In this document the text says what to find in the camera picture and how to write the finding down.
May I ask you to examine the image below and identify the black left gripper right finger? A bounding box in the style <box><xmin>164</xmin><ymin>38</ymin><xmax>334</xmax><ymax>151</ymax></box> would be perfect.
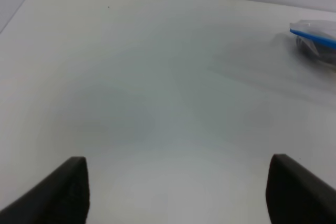
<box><xmin>266</xmin><ymin>154</ymin><xmax>335</xmax><ymax>223</ymax></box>

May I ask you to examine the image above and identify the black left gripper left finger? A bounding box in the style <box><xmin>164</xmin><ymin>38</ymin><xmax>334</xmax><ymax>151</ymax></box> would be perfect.
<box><xmin>1</xmin><ymin>157</ymin><xmax>90</xmax><ymax>223</ymax></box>

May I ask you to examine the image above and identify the clear zip bag blue strip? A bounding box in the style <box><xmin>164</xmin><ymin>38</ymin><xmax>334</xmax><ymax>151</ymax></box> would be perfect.
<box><xmin>289</xmin><ymin>19</ymin><xmax>336</xmax><ymax>65</ymax></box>

